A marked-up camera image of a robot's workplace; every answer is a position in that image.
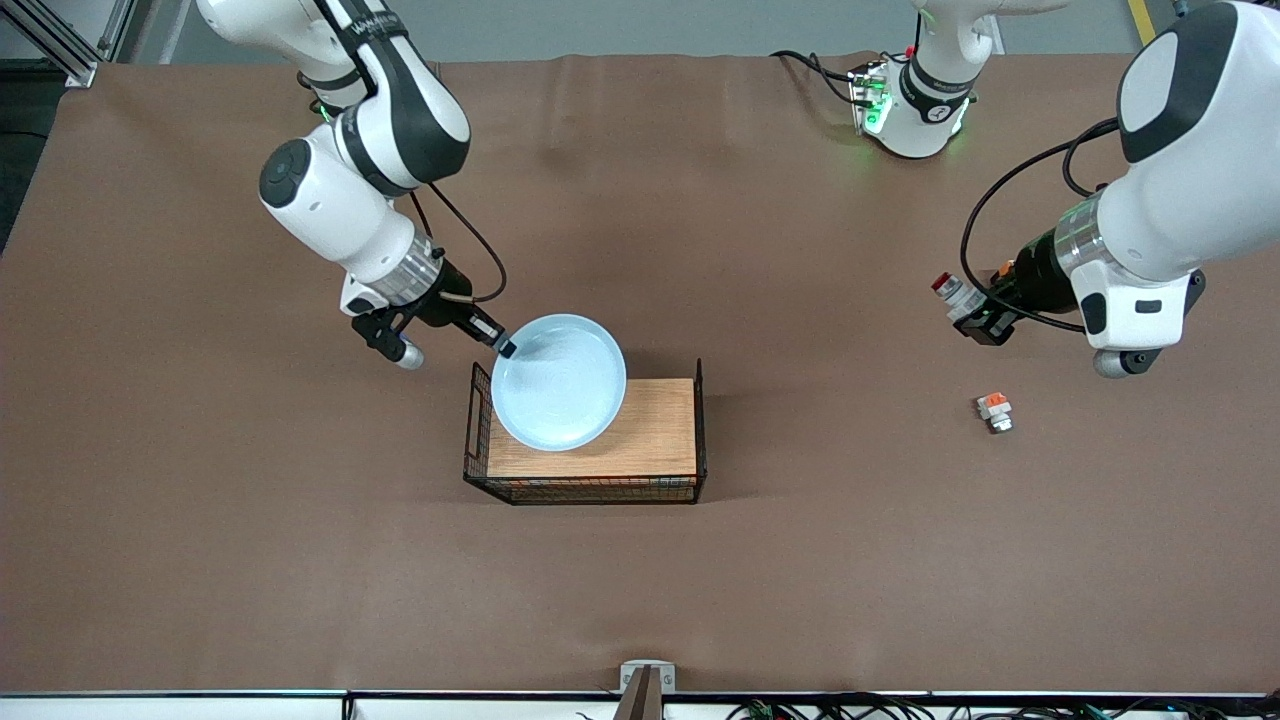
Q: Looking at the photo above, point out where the light blue round plate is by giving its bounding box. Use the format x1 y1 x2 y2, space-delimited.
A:
490 314 628 452

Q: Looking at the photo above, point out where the light wooden board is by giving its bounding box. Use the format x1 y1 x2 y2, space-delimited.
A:
487 378 698 479

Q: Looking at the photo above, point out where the brown table cover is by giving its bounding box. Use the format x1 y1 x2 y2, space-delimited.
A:
0 52 1280 696

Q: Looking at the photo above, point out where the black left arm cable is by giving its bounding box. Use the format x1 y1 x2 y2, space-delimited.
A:
958 118 1123 333

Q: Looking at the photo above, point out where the black wire basket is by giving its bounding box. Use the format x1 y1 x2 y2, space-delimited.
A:
463 358 708 506

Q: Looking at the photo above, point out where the black arm base cable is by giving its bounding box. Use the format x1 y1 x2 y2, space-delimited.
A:
770 50 863 106

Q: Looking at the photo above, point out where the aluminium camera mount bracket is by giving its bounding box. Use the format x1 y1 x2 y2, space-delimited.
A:
618 660 677 720

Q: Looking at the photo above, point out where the black cable bundle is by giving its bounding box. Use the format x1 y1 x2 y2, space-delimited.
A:
575 695 1280 720

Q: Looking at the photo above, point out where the aluminium frame profile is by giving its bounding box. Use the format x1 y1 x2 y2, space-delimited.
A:
0 0 136 89

